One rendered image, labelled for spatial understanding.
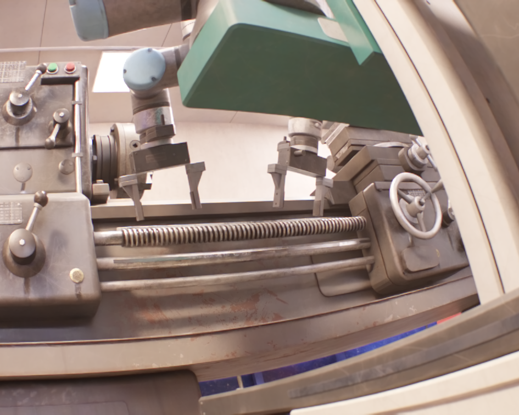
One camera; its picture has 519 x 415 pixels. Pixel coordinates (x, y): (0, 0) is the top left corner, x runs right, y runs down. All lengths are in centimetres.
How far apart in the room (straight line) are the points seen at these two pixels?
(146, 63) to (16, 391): 73
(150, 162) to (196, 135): 447
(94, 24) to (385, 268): 100
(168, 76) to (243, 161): 463
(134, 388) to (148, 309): 23
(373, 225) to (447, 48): 90
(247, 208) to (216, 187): 397
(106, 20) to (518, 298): 62
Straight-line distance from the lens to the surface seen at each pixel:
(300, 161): 124
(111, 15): 68
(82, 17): 69
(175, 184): 513
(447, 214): 148
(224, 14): 52
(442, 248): 147
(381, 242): 134
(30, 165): 121
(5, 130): 126
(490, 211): 43
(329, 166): 188
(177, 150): 109
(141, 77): 96
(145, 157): 107
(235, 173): 545
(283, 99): 63
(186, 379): 105
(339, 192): 146
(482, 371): 24
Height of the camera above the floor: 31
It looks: 22 degrees up
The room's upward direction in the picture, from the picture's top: 14 degrees counter-clockwise
